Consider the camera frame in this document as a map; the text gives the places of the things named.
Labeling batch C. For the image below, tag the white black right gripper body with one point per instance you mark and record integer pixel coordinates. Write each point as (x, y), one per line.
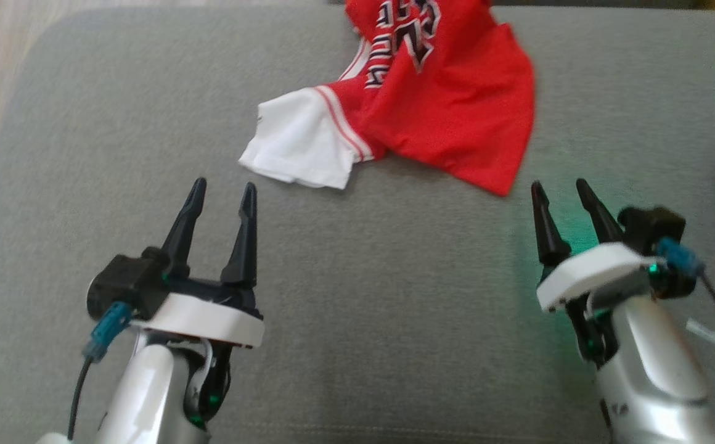
(592, 271)

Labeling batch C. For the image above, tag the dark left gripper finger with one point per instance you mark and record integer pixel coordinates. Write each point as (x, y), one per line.
(185, 234)
(246, 246)

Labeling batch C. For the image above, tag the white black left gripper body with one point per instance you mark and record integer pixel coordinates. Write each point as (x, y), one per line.
(209, 320)

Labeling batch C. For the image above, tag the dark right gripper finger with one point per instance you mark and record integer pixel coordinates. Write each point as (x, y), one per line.
(548, 234)
(598, 216)

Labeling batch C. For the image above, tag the red jersey with white sleeves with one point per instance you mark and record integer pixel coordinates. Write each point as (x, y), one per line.
(456, 111)

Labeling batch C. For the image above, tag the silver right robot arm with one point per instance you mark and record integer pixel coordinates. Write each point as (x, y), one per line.
(647, 370)

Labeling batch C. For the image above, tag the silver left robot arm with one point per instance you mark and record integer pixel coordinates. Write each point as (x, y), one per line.
(142, 394)

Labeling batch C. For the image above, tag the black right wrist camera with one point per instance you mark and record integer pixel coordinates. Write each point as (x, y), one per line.
(650, 225)

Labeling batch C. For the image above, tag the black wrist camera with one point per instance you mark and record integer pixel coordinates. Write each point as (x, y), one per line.
(650, 225)
(123, 283)

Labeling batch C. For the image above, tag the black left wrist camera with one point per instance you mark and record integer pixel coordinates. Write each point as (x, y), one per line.
(123, 283)

